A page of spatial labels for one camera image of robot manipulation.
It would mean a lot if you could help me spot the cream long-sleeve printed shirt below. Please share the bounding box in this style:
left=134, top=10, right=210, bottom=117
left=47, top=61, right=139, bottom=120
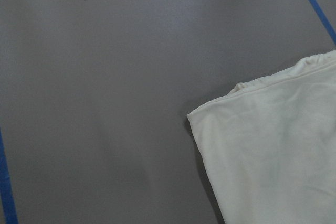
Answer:
left=187, top=51, right=335, bottom=223

